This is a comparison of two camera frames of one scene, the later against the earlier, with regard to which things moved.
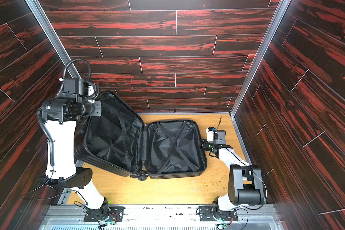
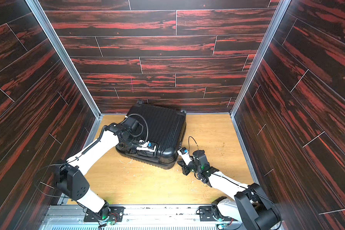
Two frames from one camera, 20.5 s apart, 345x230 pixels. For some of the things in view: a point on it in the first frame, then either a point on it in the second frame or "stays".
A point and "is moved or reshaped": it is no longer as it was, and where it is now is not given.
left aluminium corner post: [53, 38] stays
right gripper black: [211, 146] to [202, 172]
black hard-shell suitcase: [119, 142] is moved or reshaped
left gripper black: [98, 105] to [137, 152]
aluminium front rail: [163, 217] stays
